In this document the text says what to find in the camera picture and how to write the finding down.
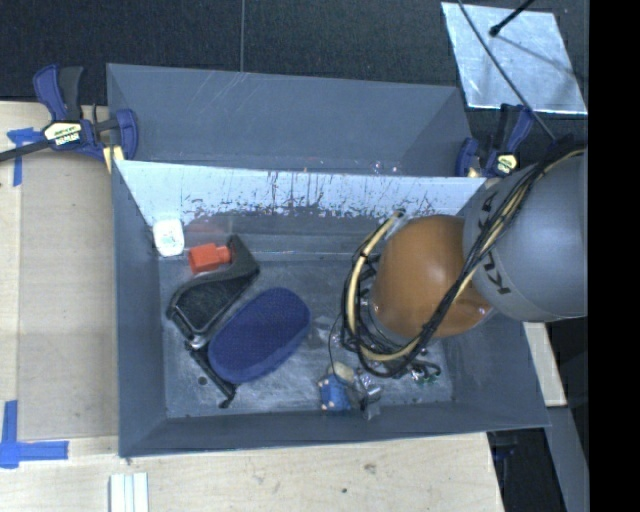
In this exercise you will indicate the red plastic block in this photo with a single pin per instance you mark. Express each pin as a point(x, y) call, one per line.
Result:
point(205, 258)

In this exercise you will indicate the small blue toy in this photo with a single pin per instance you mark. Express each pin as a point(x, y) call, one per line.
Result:
point(334, 395)

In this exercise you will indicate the blue oval case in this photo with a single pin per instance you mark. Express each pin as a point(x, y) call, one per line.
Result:
point(260, 332)

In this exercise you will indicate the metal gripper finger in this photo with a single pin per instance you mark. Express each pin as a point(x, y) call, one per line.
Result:
point(371, 391)
point(372, 411)

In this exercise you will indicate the grey metal bin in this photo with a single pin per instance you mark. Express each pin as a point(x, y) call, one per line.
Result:
point(280, 120)

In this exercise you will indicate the black scraper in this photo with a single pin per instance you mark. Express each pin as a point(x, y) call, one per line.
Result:
point(210, 297)

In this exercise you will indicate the pale wood board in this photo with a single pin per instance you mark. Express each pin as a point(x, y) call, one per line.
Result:
point(65, 300)

